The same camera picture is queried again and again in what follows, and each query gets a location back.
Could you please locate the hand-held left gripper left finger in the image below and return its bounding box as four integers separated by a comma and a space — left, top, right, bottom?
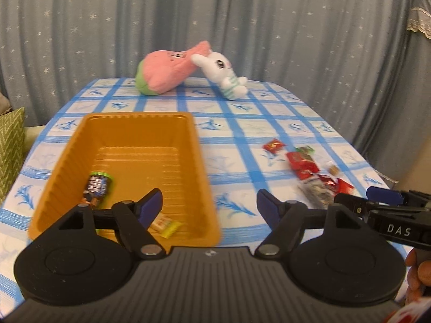
58, 188, 169, 260

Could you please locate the pink peach plush toy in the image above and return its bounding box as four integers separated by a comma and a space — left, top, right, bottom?
136, 40, 213, 96

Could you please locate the clear snack packet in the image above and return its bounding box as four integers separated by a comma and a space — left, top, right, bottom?
298, 174, 335, 210

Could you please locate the pale green sofa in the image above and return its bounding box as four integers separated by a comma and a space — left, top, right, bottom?
22, 124, 46, 163

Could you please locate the dark snack cup green lid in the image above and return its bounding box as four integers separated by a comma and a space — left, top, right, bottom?
82, 171, 113, 210

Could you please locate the red candy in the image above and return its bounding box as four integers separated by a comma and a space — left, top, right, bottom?
336, 178, 354, 196
262, 138, 287, 154
318, 174, 339, 192

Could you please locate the grey lace-trimmed cover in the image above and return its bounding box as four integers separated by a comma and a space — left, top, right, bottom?
406, 0, 431, 41

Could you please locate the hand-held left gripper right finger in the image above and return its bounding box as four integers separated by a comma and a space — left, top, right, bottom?
254, 189, 367, 259

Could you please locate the green zigzag pillow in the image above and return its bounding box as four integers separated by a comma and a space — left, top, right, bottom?
0, 107, 27, 206

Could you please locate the red white clothing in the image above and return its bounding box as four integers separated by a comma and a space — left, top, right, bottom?
387, 300, 431, 323

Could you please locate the orange plastic tray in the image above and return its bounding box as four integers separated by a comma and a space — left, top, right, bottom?
27, 112, 223, 254

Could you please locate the white bunny plush toy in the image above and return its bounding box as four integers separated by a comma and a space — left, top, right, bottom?
191, 51, 250, 101

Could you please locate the grey star-print curtain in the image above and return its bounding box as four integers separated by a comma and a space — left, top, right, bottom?
0, 0, 431, 184

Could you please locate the red snack packet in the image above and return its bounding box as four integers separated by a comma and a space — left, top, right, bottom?
286, 151, 321, 181

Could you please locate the small yellow-green candy packet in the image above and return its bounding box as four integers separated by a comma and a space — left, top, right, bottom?
162, 221, 183, 239

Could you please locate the blue checked tablecloth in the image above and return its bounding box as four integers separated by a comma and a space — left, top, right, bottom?
0, 77, 406, 313

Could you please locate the person's right hand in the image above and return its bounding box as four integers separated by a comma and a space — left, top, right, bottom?
405, 248, 431, 306

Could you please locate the white pillow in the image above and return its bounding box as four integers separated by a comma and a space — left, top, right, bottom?
0, 92, 13, 115

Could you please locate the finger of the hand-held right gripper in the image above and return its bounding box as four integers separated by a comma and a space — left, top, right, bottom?
366, 186, 404, 206
333, 193, 402, 219

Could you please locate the small orange candy packet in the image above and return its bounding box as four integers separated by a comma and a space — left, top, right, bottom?
148, 213, 171, 233

